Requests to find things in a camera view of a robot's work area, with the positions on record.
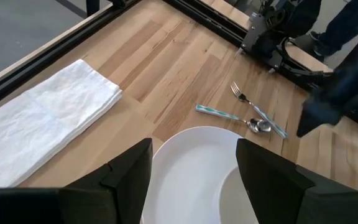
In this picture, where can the white cloth napkin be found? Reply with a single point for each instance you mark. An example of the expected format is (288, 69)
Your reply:
(42, 124)

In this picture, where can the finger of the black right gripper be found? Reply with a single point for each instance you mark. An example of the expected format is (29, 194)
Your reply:
(315, 119)

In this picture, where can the white round dinner plate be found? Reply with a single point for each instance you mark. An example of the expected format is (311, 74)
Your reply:
(185, 174)

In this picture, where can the white ceramic bowl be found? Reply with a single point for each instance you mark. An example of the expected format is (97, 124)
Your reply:
(236, 202)

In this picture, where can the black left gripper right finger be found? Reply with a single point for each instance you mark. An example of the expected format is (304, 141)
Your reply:
(269, 186)

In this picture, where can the person's shoe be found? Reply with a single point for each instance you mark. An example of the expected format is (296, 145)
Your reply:
(320, 45)

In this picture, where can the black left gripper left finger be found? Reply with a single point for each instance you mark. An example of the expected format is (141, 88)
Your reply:
(126, 186)

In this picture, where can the person's leg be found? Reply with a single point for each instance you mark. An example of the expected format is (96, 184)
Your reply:
(346, 21)

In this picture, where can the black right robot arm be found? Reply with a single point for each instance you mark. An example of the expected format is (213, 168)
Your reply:
(278, 28)

